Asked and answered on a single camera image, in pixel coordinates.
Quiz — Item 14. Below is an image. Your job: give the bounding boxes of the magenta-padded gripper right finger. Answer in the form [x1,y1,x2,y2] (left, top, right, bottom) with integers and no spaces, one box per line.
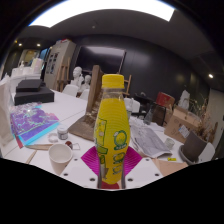
[121,145,165,190]

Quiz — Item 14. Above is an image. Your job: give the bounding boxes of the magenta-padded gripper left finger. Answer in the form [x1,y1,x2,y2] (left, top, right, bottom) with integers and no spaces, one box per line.
[59,145,104,190]

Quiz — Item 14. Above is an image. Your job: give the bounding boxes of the yellow drink bottle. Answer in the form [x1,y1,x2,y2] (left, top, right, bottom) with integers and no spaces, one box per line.
[93,73,132,185]

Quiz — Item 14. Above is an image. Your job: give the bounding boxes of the cream speckled mug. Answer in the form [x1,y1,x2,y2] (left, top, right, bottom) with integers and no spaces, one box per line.
[47,142,74,176]

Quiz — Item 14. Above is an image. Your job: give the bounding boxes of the grey newspaper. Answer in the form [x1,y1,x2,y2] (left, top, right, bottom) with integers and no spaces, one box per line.
[128,124,175,160]

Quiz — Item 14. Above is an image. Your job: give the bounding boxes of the small white cup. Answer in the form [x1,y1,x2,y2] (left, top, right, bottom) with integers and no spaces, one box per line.
[164,137,176,151]

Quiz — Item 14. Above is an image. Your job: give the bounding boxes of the small white-lidded jar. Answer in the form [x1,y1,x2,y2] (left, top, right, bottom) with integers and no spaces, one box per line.
[56,125,70,141]

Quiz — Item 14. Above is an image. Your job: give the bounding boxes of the thin wooden stick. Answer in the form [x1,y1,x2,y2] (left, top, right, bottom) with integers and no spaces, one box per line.
[24,149,39,165]

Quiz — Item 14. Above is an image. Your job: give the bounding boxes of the dark glass bottle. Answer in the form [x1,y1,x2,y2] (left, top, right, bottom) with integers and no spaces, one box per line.
[143,107,155,126]

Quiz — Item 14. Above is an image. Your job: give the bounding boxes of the grey pot with dried plant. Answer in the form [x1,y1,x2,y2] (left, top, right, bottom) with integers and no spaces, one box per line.
[178,112,220,166]

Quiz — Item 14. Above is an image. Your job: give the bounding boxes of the brown wooden relief sculpture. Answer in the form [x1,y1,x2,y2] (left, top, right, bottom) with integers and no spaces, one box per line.
[67,64,105,143]

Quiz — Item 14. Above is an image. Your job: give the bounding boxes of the brown cardboard box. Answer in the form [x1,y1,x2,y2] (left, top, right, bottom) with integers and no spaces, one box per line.
[163,105,201,140]

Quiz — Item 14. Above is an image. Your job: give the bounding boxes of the clear green-labelled spray bottle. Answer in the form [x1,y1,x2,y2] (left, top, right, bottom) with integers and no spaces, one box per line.
[126,98,134,121]

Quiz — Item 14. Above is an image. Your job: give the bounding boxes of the red box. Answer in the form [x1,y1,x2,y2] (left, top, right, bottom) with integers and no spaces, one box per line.
[155,91,176,109]

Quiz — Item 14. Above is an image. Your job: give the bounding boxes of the wooden easel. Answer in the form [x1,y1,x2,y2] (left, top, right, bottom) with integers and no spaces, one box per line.
[123,73,133,98]
[54,57,72,93]

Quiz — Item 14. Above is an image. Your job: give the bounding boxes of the white plaster bust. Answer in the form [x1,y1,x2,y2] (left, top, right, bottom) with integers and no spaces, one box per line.
[79,74,93,93]
[70,66,85,89]

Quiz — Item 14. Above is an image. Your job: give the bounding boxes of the stacked black boxes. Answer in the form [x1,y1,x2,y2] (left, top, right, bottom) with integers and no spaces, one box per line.
[13,78,56,107]

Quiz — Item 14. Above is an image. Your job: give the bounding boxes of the white paper bag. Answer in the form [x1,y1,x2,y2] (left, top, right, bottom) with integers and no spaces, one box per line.
[0,73,16,146]

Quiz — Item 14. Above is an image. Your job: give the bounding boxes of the white ceiling light panel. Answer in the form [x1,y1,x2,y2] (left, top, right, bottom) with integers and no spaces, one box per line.
[28,0,176,29]

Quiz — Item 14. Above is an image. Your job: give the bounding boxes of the black wall screen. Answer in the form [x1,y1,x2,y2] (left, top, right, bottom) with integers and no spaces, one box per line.
[75,45,127,75]

